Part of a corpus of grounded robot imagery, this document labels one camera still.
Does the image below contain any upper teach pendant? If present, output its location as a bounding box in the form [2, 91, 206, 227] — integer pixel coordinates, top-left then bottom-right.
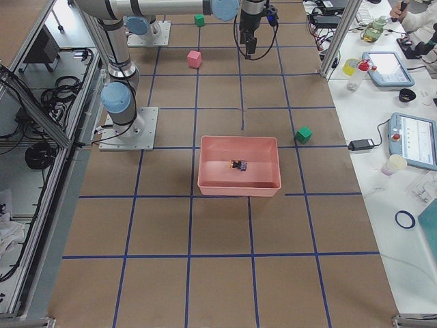
[362, 51, 415, 87]

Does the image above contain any teach pendant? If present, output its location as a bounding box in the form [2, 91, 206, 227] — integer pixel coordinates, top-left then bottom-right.
[388, 113, 436, 171]
[362, 51, 415, 87]

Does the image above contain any pink plastic bin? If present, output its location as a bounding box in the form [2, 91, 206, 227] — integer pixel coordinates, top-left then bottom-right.
[197, 135, 281, 197]

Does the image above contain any black small bowl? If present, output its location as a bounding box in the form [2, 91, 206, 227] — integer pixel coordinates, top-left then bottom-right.
[398, 88, 417, 103]

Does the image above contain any pale plastic cup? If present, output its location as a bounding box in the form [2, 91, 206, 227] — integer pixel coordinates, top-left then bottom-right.
[381, 154, 408, 176]

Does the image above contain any pink foam cube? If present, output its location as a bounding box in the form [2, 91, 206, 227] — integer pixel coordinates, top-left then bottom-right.
[186, 51, 202, 68]

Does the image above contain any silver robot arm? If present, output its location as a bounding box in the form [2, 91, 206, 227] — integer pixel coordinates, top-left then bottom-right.
[124, 15, 156, 38]
[76, 0, 276, 85]

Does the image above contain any lower teach pendant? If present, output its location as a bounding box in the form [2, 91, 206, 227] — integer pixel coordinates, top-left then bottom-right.
[388, 113, 436, 171]

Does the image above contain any black power adapter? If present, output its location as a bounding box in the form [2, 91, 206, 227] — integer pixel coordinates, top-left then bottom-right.
[348, 138, 376, 151]

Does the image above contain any yellow push button switch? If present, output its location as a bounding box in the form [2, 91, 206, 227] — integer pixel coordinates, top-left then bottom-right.
[229, 160, 247, 172]

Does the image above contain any green cube far back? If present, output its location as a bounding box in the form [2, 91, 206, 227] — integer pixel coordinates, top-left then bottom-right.
[194, 14, 206, 27]

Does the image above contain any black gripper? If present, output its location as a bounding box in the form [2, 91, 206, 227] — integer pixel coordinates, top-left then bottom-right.
[239, 0, 265, 55]

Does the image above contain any person hand holding device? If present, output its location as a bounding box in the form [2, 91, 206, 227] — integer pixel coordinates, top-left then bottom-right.
[390, 1, 409, 22]

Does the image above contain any aluminium frame post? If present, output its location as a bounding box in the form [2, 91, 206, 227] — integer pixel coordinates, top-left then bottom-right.
[319, 0, 361, 77]

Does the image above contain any blue tape ring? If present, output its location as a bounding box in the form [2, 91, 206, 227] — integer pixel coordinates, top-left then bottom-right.
[395, 210, 417, 230]

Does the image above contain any green cube near bin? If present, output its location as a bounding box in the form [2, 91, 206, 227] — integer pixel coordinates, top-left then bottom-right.
[294, 126, 313, 144]

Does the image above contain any clear spray bottle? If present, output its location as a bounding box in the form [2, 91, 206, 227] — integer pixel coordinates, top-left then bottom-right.
[346, 59, 377, 92]

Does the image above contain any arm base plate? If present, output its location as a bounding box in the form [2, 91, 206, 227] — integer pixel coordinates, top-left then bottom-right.
[127, 20, 171, 47]
[98, 107, 159, 151]

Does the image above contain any green tea bottle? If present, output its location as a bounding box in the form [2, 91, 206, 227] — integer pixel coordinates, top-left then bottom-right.
[361, 16, 388, 43]

